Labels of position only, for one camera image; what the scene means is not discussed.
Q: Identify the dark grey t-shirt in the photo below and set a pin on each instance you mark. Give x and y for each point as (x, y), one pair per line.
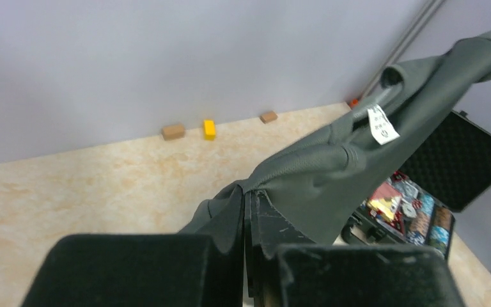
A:
(315, 184)

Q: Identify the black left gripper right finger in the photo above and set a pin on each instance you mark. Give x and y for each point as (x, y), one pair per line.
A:
(286, 268)

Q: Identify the tan wooden block right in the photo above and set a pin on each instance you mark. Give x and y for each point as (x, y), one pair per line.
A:
(268, 117)

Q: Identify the tan wooden block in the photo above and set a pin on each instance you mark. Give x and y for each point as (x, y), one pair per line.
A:
(173, 132)
(268, 117)

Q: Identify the black poker chip case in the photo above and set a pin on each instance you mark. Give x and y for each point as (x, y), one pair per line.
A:
(417, 204)

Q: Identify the tan wooden block left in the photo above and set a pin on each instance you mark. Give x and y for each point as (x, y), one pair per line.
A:
(173, 132)

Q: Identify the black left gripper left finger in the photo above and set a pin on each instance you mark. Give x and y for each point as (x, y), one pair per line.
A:
(198, 266)

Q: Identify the yellow wooden block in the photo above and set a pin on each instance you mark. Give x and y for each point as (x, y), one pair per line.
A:
(209, 130)

